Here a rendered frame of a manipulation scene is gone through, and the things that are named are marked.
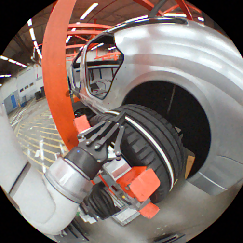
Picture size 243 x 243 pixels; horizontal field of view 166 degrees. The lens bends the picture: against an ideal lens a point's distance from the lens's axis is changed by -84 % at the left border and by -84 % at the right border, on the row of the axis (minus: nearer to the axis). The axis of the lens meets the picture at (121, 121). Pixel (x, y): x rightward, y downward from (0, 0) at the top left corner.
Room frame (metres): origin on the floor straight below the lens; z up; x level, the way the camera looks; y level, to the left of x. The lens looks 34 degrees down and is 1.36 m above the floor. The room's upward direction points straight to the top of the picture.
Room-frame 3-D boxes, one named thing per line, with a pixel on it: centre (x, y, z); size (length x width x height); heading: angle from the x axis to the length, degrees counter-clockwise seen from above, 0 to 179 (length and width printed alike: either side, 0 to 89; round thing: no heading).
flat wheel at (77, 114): (1.65, 0.84, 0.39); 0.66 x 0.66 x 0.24
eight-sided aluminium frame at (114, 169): (0.21, 0.08, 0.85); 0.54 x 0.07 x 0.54; 41
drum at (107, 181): (0.16, 0.13, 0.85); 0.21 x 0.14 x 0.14; 131
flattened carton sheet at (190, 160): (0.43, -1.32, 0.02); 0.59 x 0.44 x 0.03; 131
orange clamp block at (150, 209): (-0.03, -0.13, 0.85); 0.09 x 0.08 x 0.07; 41
